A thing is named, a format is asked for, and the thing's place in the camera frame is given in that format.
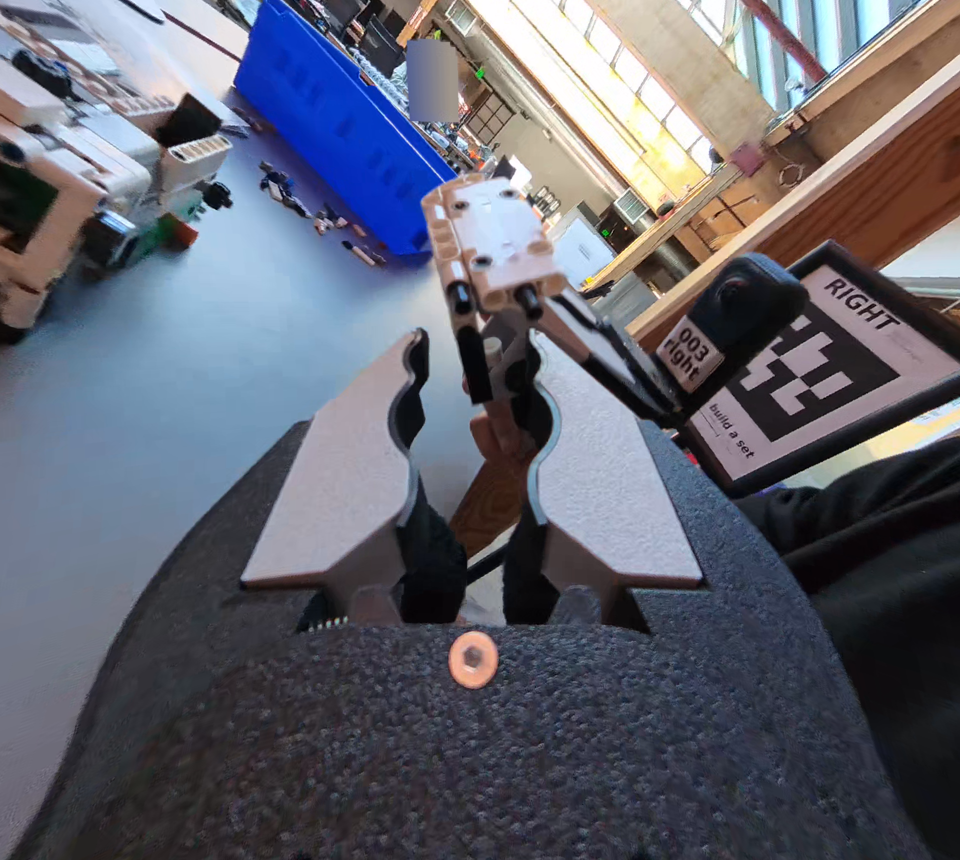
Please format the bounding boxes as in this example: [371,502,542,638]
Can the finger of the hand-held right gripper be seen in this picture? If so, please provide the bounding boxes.
[536,290,650,399]

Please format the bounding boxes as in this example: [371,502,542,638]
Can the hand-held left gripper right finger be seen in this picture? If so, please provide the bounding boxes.
[525,335,706,624]

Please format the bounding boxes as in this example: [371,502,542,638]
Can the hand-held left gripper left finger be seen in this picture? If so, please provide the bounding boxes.
[240,329,432,624]

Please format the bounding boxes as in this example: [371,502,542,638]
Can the white lego panel assembly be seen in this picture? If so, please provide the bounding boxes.
[420,173,571,403]

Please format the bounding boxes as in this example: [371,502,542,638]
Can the person's right forearm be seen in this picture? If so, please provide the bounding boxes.
[733,436,960,860]

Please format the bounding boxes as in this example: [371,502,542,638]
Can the scattered small lego pieces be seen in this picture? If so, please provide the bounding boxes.
[225,106,390,270]

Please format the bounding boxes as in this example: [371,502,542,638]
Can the white green lego truck model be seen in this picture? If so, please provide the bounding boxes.
[0,68,235,345]

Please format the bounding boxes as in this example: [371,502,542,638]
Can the person's right hand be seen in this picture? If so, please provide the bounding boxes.
[468,413,528,465]

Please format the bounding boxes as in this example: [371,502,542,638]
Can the white cabinet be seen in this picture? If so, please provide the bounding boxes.
[551,218,618,289]

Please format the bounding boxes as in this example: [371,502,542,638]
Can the wooden plank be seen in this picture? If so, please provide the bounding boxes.
[448,451,535,557]

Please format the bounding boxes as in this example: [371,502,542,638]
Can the wooden beam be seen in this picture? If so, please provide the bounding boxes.
[624,53,960,351]

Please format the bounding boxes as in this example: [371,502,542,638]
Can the blue plastic bin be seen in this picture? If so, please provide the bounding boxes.
[234,0,460,259]

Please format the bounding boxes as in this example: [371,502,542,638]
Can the black computer monitor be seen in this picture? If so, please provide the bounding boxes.
[321,0,408,77]

